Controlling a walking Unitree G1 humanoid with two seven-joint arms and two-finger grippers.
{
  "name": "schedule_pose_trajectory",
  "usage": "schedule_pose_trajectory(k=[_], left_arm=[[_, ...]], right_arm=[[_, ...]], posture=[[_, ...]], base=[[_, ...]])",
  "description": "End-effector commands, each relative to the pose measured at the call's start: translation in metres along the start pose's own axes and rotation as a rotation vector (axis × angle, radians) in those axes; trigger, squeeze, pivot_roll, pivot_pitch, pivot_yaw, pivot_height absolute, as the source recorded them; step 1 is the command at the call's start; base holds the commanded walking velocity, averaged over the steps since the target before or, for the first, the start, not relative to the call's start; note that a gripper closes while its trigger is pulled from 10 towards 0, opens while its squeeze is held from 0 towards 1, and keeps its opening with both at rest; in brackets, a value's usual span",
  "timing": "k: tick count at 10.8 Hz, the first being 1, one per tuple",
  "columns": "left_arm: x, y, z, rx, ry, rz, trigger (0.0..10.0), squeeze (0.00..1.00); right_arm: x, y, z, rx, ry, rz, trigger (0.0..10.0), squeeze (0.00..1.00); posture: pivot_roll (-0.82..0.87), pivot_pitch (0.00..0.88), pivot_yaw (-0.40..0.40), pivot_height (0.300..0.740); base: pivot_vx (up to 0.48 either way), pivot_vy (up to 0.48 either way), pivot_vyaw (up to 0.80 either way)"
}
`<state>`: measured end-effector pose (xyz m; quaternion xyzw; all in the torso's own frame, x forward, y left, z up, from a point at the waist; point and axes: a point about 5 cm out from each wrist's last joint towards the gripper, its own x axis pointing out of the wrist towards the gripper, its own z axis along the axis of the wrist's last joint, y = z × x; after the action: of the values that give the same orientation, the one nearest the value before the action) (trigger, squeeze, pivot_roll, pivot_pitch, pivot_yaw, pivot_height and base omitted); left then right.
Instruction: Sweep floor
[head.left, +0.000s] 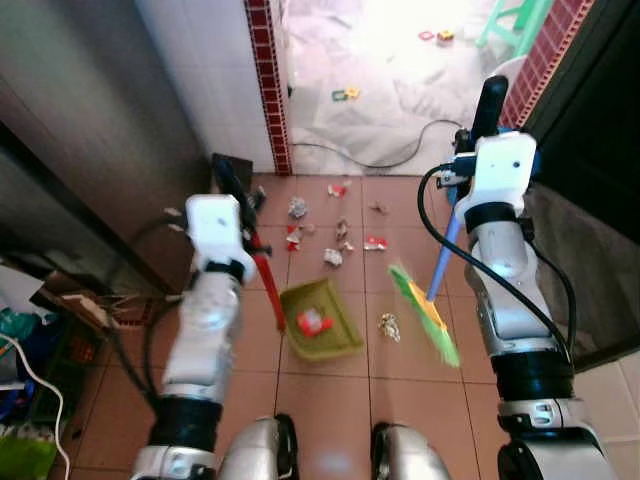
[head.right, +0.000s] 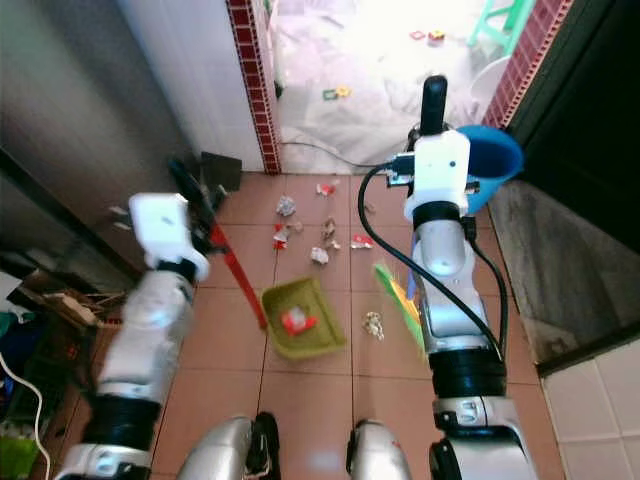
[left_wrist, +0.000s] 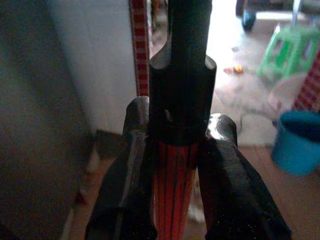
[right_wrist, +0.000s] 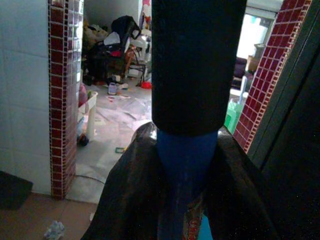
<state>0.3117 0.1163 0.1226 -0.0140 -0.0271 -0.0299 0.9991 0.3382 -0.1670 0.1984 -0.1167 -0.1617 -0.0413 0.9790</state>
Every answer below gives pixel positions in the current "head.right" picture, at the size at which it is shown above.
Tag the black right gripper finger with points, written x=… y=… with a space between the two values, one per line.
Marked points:
x=434 y=105

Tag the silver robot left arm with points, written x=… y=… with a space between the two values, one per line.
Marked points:
x=150 y=350

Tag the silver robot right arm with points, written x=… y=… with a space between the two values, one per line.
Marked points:
x=450 y=290

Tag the white plastic bucket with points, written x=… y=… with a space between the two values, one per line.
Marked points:
x=492 y=85

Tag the black square block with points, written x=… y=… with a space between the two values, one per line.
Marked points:
x=226 y=172

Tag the red and yellow wrapper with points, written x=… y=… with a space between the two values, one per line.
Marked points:
x=427 y=36

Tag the red and white wrapper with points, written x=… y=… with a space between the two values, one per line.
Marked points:
x=296 y=322
x=361 y=242
x=280 y=238
x=325 y=188

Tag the blue plastic basin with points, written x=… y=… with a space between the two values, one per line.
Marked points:
x=495 y=160

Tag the crumpled white paper ball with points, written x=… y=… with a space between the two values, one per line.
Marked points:
x=286 y=206
x=319 y=256
x=374 y=325

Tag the green and yellow wrapper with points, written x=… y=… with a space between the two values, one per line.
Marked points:
x=336 y=93

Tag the green plastic stool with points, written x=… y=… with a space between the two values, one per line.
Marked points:
x=500 y=15

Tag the brown paper scrap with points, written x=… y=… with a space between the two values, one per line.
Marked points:
x=330 y=233

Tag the brown cardboard piece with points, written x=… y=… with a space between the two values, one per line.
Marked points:
x=60 y=295

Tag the grey metal door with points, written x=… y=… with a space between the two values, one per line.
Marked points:
x=80 y=110

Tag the silver robot left leg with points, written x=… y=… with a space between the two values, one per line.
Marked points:
x=230 y=455

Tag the silver robot leg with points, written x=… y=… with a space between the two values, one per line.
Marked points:
x=375 y=460
x=230 y=455

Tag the teal plastic bag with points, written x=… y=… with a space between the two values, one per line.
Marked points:
x=8 y=330

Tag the silver robot right leg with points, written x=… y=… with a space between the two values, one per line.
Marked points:
x=375 y=460

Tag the lime green bag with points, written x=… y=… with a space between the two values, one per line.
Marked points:
x=17 y=462

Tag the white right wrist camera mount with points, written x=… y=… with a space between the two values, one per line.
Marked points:
x=438 y=165

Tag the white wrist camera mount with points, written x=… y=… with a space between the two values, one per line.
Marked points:
x=438 y=165
x=160 y=225

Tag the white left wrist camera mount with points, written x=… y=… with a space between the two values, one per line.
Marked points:
x=160 y=225

